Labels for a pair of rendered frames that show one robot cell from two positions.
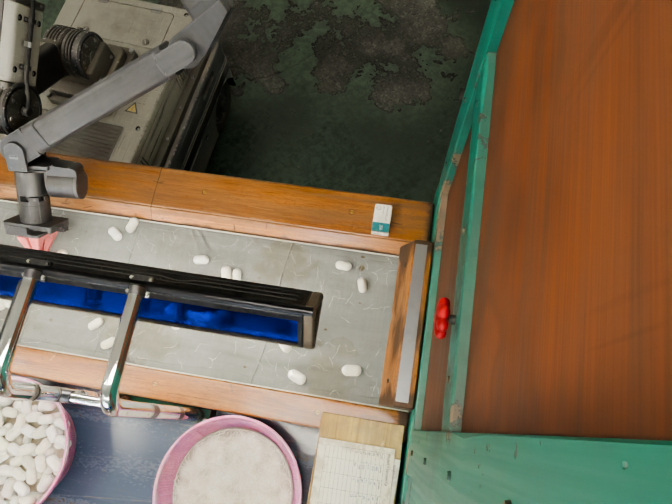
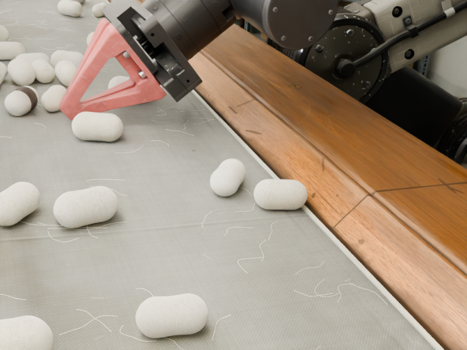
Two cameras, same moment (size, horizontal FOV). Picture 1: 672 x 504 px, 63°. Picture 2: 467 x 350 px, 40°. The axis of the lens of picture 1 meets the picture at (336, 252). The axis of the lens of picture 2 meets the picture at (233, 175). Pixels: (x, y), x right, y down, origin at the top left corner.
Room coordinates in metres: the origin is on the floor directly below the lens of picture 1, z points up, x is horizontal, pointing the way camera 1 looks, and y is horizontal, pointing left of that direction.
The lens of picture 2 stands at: (0.22, 0.16, 0.93)
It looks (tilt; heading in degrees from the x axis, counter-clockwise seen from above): 25 degrees down; 48
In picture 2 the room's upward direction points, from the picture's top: 5 degrees clockwise
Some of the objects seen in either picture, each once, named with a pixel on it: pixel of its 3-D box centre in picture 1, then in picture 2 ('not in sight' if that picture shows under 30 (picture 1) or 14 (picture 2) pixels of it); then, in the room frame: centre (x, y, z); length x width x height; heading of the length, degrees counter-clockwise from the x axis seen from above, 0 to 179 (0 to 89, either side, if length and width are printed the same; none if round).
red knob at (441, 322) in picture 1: (444, 319); not in sight; (0.09, -0.10, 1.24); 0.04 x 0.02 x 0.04; 161
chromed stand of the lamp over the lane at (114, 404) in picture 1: (134, 355); not in sight; (0.18, 0.36, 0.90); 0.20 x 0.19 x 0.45; 71
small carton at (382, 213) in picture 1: (381, 219); not in sight; (0.39, -0.10, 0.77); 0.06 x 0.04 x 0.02; 161
